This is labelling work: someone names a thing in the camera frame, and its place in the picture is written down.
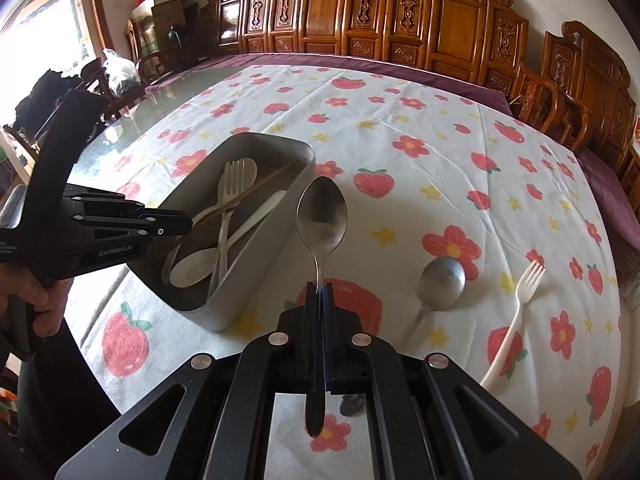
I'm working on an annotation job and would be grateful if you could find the carved wooden armchair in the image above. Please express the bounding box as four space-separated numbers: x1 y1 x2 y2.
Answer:
510 60 591 153

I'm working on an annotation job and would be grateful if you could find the large brown cardboard box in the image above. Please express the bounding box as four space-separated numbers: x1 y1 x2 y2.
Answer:
150 0 188 36

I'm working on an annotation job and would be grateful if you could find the long carved wooden bench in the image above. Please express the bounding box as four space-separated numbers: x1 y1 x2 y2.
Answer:
200 0 531 86

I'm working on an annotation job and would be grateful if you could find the dark wooden chair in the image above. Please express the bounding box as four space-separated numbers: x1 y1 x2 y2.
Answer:
2 57 113 161

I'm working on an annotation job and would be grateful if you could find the small white plastic spoon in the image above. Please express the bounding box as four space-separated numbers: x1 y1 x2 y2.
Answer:
190 158 259 226

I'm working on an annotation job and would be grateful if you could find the light wooden chopstick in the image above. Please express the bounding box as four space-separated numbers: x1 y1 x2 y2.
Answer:
200 164 301 231

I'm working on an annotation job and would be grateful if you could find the stainless steel utensil container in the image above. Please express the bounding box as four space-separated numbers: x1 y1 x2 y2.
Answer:
125 132 317 333

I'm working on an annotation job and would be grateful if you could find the dark brown chopstick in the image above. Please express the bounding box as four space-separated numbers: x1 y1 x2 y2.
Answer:
197 160 300 228

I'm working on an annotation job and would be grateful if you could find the black bag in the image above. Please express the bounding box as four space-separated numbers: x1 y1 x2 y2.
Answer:
15 69 68 128

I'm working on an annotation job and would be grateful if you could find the long white plastic spoon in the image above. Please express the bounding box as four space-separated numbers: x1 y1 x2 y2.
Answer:
169 190 288 288

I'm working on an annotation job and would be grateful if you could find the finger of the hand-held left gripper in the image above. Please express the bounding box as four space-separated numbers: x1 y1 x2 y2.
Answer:
67 185 194 230
95 225 193 244

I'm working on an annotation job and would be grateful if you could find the oval metal spoon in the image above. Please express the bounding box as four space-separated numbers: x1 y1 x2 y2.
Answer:
296 176 349 439

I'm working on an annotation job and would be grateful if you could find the strawberry flower print tablecloth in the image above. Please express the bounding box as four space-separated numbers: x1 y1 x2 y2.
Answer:
65 62 623 480

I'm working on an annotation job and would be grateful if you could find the long purple seat cushion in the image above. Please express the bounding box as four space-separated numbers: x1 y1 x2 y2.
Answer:
200 52 513 108

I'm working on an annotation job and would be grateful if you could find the person's left hand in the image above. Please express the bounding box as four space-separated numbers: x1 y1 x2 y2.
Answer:
0 262 76 339

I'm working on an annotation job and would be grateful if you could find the clear plastic bag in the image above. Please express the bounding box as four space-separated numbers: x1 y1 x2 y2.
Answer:
102 49 142 97

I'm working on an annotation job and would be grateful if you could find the white plastic fork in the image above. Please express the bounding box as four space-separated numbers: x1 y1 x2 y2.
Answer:
479 260 547 390

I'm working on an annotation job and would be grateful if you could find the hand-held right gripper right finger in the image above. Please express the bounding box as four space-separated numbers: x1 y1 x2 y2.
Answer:
324 284 583 480

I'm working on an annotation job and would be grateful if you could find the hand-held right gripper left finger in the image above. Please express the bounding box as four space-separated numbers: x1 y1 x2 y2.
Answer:
55 284 319 480

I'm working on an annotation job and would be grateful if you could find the round metal soup spoon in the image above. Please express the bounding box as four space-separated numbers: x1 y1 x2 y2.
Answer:
397 256 467 348

